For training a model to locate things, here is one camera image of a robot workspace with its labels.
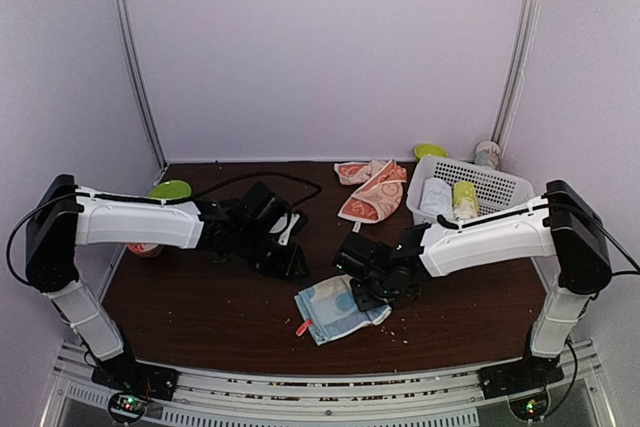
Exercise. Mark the white plastic basket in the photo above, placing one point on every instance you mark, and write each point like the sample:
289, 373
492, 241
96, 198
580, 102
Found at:
495, 190

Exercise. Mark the left aluminium frame post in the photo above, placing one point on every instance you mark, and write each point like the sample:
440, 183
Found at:
137, 83

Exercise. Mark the front metal rail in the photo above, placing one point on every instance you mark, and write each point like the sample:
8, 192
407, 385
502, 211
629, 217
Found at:
444, 397

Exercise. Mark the green rolled towel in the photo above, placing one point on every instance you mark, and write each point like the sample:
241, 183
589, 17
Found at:
465, 203

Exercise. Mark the small green bowl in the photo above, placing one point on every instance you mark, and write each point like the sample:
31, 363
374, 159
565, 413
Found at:
424, 150

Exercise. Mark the right aluminium frame post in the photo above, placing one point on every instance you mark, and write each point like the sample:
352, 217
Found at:
524, 37

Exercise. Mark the white rolled towel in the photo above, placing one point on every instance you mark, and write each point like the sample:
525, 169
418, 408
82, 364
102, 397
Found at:
436, 198

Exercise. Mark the blue polka dot towel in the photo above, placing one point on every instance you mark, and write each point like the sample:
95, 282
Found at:
329, 311

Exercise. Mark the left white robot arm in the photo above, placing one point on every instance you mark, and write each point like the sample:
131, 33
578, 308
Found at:
69, 216

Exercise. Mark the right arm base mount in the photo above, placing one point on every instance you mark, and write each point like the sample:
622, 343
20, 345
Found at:
525, 383

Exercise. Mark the green plate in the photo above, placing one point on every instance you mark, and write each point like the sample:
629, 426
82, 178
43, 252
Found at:
171, 189

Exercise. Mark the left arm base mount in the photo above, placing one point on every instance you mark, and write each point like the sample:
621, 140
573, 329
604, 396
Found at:
137, 387

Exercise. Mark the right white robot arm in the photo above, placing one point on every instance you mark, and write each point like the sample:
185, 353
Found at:
559, 223

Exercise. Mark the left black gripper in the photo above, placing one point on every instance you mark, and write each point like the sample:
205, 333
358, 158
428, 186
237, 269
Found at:
289, 269

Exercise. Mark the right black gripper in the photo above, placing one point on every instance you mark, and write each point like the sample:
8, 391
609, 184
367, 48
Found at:
366, 303

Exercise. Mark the orange patterned bowl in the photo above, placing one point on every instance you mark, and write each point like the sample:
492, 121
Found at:
145, 250

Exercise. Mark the aluminium frame post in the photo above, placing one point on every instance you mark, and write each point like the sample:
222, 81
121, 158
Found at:
137, 83
524, 37

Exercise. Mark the orange patterned towel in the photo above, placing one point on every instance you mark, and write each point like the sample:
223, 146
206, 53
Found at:
380, 189

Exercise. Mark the patterned paper cup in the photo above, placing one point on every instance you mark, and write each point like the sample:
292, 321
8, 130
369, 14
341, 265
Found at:
488, 155

